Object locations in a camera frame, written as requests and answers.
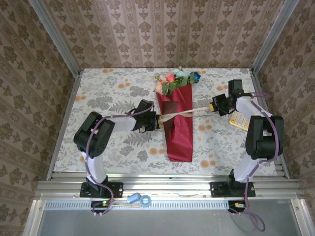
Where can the dark red wrapping paper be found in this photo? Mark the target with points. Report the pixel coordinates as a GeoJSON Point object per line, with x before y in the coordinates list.
{"type": "Point", "coordinates": [180, 137]}

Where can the cream ribbon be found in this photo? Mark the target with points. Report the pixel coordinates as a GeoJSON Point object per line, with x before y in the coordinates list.
{"type": "Point", "coordinates": [187, 112]}

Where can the artificial flower bunch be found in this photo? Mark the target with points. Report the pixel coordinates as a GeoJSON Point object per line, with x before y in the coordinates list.
{"type": "Point", "coordinates": [169, 78]}

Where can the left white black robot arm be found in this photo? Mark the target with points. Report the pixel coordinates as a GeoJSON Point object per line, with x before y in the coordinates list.
{"type": "Point", "coordinates": [93, 137]}

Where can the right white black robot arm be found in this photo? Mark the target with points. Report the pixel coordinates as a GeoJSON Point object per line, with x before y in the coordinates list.
{"type": "Point", "coordinates": [263, 140]}

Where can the yellow calculator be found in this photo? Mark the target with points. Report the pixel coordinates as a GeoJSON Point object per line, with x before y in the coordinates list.
{"type": "Point", "coordinates": [237, 120]}

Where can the floral tablecloth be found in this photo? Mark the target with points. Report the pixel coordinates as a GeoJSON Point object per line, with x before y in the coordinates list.
{"type": "Point", "coordinates": [110, 86]}

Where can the blue tape roll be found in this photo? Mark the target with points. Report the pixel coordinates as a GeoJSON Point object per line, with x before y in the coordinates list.
{"type": "Point", "coordinates": [145, 200]}

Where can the light blue cylinder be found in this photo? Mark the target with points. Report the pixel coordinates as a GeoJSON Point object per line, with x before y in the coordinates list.
{"type": "Point", "coordinates": [134, 197]}

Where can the black controller board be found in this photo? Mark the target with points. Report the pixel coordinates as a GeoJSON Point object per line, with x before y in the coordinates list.
{"type": "Point", "coordinates": [98, 205]}
{"type": "Point", "coordinates": [237, 206]}

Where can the grey metal sheet panel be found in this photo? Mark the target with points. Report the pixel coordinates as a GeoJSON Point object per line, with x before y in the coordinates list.
{"type": "Point", "coordinates": [172, 223]}

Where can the aluminium table side rail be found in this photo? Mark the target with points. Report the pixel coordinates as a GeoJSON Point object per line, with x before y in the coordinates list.
{"type": "Point", "coordinates": [71, 98]}
{"type": "Point", "coordinates": [257, 83]}

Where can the aluminium frame beam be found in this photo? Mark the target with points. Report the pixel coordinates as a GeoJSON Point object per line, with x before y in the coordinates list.
{"type": "Point", "coordinates": [172, 186]}

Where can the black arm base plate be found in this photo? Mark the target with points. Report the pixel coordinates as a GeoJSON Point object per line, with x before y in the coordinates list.
{"type": "Point", "coordinates": [216, 189]}
{"type": "Point", "coordinates": [118, 189]}

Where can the aluminium frame post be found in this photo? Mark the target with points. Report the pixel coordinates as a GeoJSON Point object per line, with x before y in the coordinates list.
{"type": "Point", "coordinates": [59, 39]}
{"type": "Point", "coordinates": [272, 37]}

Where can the aluminium frame leg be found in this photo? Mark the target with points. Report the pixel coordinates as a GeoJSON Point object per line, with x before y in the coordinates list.
{"type": "Point", "coordinates": [33, 218]}
{"type": "Point", "coordinates": [301, 216]}

